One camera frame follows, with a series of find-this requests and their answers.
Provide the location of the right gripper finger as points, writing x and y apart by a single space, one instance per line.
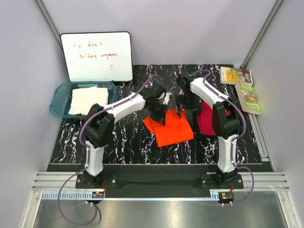
178 104
183 115

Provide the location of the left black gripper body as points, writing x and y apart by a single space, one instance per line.
157 109

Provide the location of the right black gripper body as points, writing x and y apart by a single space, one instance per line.
190 102

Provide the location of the orange t shirt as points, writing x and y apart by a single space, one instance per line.
175 130

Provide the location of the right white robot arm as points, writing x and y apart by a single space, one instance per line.
227 120

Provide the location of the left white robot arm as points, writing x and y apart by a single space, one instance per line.
99 125

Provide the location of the magenta folded t shirt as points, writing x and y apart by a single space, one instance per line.
205 120

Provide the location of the yellow paperback book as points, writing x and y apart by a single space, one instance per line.
233 76

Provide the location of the green paperback book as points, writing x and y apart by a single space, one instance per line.
248 99

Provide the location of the white t shirt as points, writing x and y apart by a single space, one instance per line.
84 98

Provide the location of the white whiteboard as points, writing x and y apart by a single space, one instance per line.
103 56

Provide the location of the right connector box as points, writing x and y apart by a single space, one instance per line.
226 198

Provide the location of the connector box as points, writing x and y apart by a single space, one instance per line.
98 194
226 198

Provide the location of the teal plastic bin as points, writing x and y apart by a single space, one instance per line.
62 98

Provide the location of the left connector box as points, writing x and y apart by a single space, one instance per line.
98 194

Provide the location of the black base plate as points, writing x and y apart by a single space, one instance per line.
199 188

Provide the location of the white cable duct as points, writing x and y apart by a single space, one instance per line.
68 195

